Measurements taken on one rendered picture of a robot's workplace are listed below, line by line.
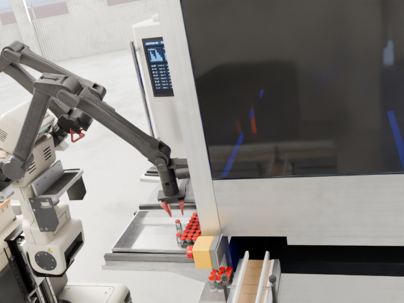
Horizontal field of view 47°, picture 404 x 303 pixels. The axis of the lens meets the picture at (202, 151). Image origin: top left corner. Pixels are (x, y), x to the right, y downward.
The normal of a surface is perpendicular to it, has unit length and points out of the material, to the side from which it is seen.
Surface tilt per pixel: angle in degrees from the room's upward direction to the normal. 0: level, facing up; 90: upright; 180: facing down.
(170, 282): 0
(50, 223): 90
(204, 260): 90
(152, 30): 90
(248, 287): 0
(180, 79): 90
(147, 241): 0
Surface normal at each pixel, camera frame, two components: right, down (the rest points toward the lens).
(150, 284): -0.17, -0.91
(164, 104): -0.43, 0.42
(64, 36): 0.04, 0.39
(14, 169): -0.08, 0.54
